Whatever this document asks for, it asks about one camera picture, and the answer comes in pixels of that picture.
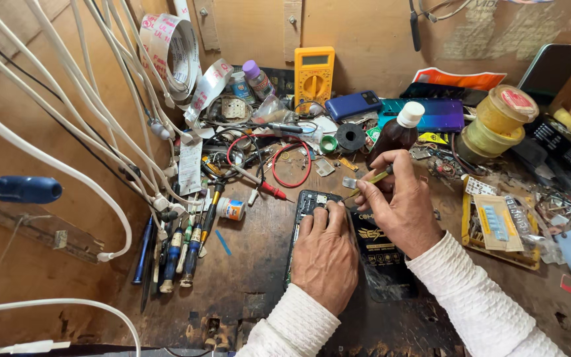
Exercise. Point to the person's right hand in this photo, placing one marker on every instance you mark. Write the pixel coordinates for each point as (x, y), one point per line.
(404, 208)

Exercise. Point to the person's left hand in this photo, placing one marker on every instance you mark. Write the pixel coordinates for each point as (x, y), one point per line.
(325, 263)

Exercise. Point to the black smartphone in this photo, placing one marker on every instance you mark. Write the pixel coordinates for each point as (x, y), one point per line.
(553, 72)
(439, 91)
(310, 203)

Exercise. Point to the black screen protector packet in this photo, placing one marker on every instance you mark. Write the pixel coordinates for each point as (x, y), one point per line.
(384, 267)

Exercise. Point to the yellow parts tray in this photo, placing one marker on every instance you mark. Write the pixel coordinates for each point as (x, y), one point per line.
(469, 233)

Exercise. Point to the brown bottle white cap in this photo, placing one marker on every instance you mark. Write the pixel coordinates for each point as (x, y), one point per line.
(394, 136)

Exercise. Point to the yellow warning sticker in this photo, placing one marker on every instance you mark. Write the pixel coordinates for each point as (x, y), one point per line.
(433, 138)

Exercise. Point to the small metal shield plate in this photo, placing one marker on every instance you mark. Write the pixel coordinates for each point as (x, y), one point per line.
(324, 167)

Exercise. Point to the black tape roll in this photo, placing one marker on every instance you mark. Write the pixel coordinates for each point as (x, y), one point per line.
(344, 136)

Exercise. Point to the card packet blue pieces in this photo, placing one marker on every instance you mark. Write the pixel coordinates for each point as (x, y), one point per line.
(498, 223)

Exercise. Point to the red test probe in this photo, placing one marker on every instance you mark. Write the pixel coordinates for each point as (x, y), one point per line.
(265, 184)

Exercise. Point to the teal purple smartphone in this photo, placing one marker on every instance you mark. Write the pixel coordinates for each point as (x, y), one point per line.
(439, 115)

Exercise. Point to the blue plastic pry strip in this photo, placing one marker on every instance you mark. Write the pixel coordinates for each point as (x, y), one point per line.
(223, 242)

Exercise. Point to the small white labelled jar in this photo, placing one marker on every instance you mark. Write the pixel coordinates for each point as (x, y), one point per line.
(230, 209)

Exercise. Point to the blue keypad phone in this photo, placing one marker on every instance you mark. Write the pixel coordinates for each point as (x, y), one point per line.
(352, 105)

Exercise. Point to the black flat smartphone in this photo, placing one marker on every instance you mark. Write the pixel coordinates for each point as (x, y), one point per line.
(439, 91)

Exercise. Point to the clear bag of parts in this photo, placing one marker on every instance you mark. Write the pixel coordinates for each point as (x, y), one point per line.
(533, 223)

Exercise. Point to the stack of yellow jars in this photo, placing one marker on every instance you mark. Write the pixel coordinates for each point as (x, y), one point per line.
(498, 119)

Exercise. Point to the orange white packet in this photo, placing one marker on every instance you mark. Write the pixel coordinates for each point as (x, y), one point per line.
(459, 79)

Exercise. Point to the black soldering pen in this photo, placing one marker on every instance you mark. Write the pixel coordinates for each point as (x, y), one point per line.
(280, 127)

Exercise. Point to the row of screwdrivers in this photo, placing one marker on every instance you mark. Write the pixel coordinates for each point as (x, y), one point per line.
(171, 258)

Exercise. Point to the heap of small parts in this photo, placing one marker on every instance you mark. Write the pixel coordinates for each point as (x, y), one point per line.
(563, 198)

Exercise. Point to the yellow digital multimeter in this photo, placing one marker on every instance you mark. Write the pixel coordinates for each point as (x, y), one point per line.
(314, 74)

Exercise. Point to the white paper label strip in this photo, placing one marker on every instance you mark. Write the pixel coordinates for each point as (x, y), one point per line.
(190, 166)

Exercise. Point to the black printed box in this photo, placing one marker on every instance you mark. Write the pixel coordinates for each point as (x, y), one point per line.
(563, 146)

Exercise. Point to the black hanging probe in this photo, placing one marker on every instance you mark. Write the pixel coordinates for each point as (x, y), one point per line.
(415, 29)

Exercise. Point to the yellow plastic tube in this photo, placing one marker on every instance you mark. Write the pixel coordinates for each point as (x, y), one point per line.
(569, 120)

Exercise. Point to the blue-labelled small bottle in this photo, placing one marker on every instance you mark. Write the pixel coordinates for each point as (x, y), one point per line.
(241, 88)

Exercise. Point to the purple-capped clear bottle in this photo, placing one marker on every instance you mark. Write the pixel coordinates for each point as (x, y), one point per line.
(258, 79)

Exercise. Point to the black smartphone leaning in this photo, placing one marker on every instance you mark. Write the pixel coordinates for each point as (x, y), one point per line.
(553, 72)

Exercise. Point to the white red-printed tape roll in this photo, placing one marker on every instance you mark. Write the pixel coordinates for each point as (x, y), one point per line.
(171, 49)

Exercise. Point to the wooden batten with ruler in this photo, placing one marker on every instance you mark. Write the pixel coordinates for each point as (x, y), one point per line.
(37, 228)

